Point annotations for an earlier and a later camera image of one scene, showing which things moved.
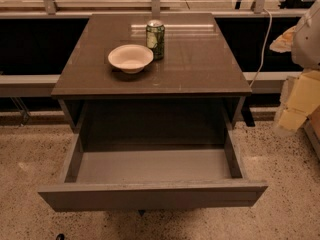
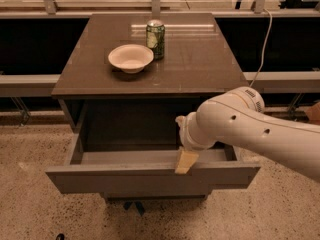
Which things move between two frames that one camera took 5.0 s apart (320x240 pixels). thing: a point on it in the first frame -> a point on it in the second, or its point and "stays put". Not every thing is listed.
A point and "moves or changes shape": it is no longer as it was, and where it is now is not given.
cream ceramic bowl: (131, 58) stays put
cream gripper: (307, 44) -> (185, 133)
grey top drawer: (153, 156) moves or changes shape
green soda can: (155, 38) stays put
